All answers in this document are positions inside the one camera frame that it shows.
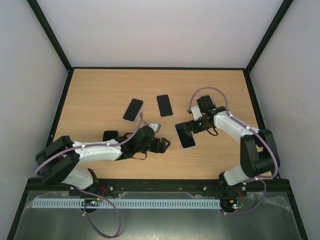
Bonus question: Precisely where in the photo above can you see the black phone from pink case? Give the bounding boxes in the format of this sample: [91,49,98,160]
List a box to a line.
[156,94,173,117]

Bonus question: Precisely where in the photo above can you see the pink phone case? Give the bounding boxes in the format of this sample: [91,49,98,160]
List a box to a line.
[200,93,216,105]

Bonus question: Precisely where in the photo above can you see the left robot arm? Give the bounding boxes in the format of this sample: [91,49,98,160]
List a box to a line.
[34,123,171,190]

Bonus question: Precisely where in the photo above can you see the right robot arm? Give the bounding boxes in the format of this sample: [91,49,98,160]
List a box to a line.
[182,95,280,196]

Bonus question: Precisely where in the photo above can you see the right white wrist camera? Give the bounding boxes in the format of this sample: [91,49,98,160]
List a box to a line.
[187,105,203,121]

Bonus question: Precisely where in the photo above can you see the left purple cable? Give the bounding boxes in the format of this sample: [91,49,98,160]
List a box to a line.
[33,112,151,238]

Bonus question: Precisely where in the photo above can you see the purple cable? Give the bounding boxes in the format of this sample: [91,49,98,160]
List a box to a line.
[33,112,151,238]
[189,86,280,216]

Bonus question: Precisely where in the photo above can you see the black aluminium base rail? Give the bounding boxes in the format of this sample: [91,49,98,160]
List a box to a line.
[24,178,293,199]

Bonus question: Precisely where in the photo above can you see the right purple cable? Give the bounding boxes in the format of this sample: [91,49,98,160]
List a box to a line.
[189,86,280,216]

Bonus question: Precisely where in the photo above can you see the slotted grey cable duct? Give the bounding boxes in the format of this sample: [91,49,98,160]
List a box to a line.
[31,198,221,210]

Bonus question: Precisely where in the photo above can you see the black cage frame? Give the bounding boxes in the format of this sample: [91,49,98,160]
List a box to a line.
[0,0,320,240]

